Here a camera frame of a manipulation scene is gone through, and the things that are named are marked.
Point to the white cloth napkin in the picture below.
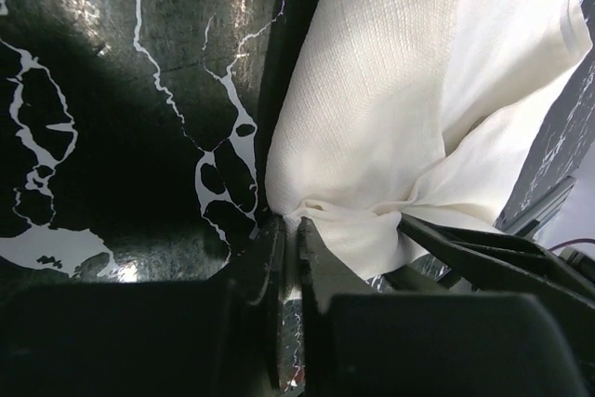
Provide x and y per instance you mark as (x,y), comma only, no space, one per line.
(421,107)

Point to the aluminium frame rail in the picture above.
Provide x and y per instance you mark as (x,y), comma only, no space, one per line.
(535,217)

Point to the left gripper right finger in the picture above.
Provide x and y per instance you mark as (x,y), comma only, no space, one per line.
(430,338)

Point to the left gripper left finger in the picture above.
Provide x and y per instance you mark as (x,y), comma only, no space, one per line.
(217,337)

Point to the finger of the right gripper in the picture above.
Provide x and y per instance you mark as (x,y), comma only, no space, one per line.
(502,262)

